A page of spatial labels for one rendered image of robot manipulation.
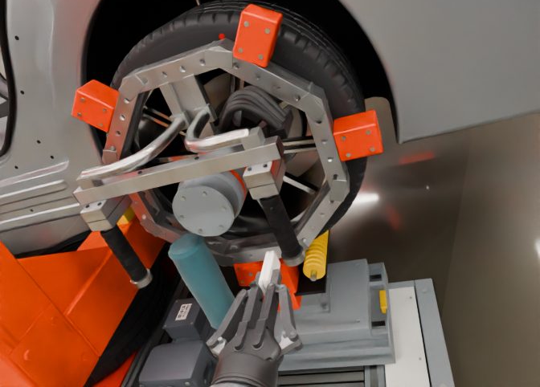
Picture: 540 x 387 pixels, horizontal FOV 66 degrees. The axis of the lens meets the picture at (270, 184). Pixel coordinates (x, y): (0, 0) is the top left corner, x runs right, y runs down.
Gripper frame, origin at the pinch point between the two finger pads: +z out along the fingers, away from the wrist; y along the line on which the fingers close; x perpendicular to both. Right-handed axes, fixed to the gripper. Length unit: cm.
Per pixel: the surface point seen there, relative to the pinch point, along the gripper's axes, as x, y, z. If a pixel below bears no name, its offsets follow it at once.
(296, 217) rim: -19.5, -6.9, 41.1
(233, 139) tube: 17.4, -2.6, 13.7
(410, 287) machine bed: -75, 15, 66
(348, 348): -68, -5, 37
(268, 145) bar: 14.8, 2.7, 13.5
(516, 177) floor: -83, 68, 131
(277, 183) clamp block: 8.7, 2.5, 11.5
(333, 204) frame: -11.7, 5.7, 32.5
